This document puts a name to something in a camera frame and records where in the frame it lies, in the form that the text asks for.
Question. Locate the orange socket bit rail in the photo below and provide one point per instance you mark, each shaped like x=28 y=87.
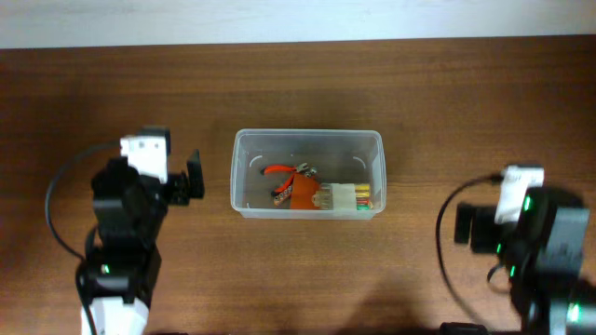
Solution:
x=281 y=198

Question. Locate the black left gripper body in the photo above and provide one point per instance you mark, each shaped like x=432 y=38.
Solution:
x=178 y=188

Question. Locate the clear plastic container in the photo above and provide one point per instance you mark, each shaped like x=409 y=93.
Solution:
x=339 y=155

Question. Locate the red scraper wooden handle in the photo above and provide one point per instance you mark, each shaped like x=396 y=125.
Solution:
x=305 y=193

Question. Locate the red handled cutting pliers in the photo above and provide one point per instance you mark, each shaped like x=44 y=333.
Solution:
x=284 y=174

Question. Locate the clear pack of coloured markers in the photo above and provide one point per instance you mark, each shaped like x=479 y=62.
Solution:
x=343 y=196

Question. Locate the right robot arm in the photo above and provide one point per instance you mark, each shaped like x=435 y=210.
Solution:
x=543 y=251

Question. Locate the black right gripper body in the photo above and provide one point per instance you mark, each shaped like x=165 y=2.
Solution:
x=483 y=229

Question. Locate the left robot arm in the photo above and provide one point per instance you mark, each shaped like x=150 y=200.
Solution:
x=116 y=280

